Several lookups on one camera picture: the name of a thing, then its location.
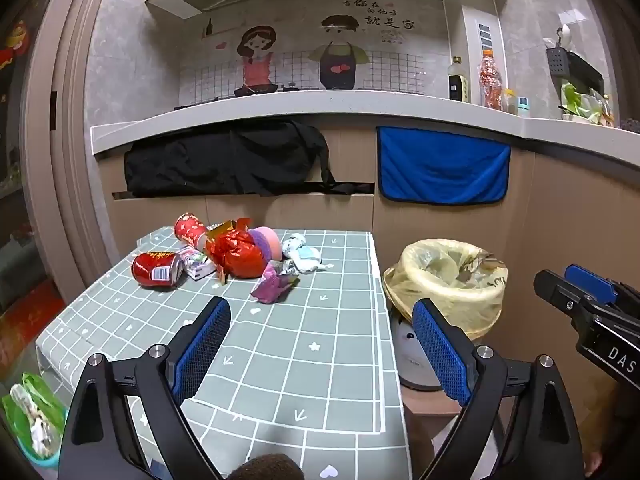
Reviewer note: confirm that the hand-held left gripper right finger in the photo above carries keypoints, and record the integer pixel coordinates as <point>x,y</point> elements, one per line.
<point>442,355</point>

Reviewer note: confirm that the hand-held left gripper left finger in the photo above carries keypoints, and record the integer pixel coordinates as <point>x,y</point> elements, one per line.
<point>200,350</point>

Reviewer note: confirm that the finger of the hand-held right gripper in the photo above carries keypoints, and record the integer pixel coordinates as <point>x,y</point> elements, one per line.
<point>590,282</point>
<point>557,292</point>

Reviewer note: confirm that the bin with yellow bag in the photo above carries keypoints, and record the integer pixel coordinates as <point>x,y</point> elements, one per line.
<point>450,300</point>

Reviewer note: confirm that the red foil wrapper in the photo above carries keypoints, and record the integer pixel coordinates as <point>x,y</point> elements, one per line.
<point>240,255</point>

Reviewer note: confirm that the wooden kitchen cabinet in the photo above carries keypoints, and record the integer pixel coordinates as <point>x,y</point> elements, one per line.
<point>550,220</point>

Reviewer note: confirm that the crumpled white small packet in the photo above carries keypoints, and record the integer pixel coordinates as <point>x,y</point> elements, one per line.
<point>197,264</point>

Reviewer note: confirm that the crushed red can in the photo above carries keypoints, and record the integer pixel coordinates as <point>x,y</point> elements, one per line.
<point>150,270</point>

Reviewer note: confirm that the purple crumpled wrapper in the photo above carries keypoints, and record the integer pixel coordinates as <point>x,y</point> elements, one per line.
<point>270,285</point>

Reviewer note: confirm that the green checked tablecloth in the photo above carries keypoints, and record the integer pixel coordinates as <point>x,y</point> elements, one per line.
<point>300,340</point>

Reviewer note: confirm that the red paper snack cup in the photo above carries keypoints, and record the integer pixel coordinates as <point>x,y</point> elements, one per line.
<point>190,230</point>

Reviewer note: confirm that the pink round roll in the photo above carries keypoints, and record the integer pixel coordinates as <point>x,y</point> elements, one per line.
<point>267,245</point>

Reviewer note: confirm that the crumpled blue white tissue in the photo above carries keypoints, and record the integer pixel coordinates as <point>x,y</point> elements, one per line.
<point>307,261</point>

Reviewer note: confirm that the dark scouring ball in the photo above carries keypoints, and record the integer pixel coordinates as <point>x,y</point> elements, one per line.
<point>631,125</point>

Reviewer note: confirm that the blue towel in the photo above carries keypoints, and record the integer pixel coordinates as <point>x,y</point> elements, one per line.
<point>440,165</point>

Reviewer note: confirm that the red doormat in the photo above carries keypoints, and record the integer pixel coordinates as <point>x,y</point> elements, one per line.
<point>25,325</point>

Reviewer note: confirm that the bag of green vegetables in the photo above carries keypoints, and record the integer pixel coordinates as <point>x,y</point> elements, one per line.
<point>580,105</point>

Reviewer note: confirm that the green plastic bag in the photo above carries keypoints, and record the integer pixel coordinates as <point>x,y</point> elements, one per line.
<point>30,410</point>

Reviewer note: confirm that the small teal lid bottle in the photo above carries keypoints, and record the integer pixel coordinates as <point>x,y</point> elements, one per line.
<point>523,108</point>

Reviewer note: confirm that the black cloth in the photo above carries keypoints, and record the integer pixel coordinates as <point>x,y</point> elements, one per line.
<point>220,160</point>

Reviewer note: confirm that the small yellow lid jar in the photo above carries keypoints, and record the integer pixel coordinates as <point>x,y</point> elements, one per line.
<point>509,102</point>

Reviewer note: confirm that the orange cap chili bottle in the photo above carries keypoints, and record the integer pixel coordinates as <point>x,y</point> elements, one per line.
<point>490,80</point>

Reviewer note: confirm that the dark sauce bottle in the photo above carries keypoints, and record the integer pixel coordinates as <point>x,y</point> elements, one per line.
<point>457,85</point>

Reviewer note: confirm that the white appliance with blue labels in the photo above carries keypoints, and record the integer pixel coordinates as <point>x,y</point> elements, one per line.
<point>480,60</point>

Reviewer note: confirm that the white utensil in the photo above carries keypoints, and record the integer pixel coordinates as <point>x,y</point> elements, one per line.
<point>564,35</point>

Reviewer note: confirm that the grey kitchen countertop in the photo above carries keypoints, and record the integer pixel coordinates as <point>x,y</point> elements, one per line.
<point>350,105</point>

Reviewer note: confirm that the brown door frame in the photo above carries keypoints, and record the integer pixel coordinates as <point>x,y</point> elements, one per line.
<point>65,135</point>

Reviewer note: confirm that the cartoon couple wall sticker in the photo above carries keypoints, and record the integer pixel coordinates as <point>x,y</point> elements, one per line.
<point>300,60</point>

